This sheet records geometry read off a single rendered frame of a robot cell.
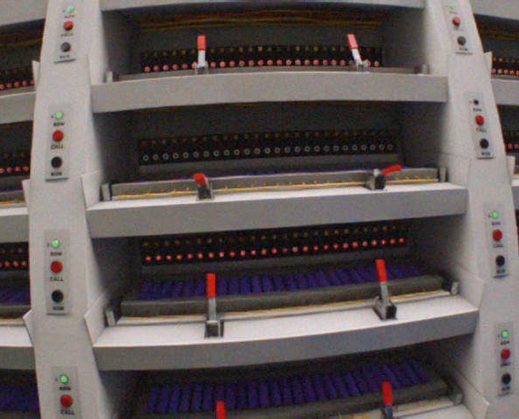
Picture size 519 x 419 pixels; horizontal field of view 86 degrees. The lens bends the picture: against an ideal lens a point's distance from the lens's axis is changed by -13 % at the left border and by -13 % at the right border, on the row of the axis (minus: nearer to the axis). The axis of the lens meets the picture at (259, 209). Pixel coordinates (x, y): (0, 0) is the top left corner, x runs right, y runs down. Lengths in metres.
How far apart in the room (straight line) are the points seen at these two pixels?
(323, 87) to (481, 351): 0.50
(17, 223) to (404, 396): 0.70
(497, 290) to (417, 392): 0.23
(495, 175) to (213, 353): 0.55
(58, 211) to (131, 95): 0.21
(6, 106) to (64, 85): 0.11
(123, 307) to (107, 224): 0.14
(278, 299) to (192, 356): 0.16
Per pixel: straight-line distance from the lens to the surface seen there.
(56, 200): 0.53
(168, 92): 0.53
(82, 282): 0.51
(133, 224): 0.49
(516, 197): 0.67
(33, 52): 0.95
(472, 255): 0.60
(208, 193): 0.49
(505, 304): 0.64
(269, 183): 0.51
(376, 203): 0.51
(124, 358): 0.52
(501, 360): 0.65
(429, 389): 0.67
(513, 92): 0.74
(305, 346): 0.49
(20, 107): 0.63
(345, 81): 0.55
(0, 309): 0.68
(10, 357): 0.61
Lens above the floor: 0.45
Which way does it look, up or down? 6 degrees up
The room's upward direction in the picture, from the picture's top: 4 degrees counter-clockwise
